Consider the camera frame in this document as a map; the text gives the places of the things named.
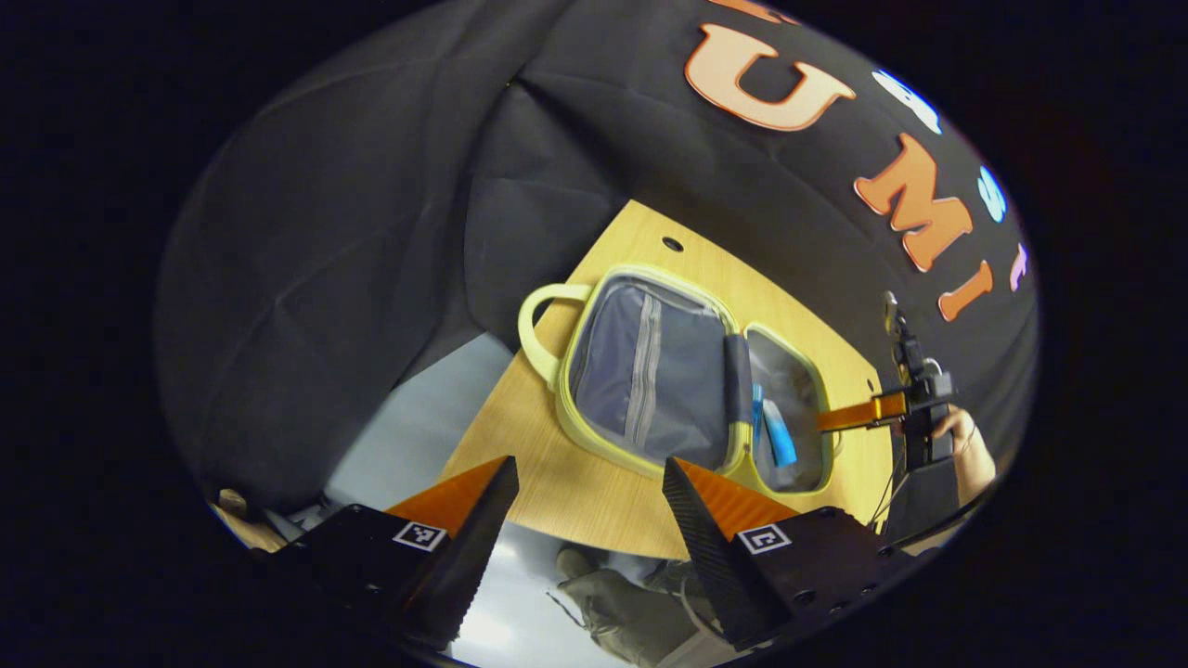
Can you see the tan object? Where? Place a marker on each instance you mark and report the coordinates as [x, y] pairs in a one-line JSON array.
[[246, 524]]

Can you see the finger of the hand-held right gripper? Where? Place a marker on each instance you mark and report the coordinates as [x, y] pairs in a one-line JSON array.
[[858, 414]]

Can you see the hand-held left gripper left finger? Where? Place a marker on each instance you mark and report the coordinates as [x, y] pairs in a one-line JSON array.
[[473, 557]]

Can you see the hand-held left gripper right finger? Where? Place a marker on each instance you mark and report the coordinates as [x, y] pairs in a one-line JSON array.
[[705, 557]]

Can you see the white and blue tube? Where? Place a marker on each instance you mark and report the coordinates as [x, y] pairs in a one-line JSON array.
[[780, 441]]

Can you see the pale yellow suitcase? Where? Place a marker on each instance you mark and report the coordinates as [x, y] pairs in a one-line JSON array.
[[668, 371]]

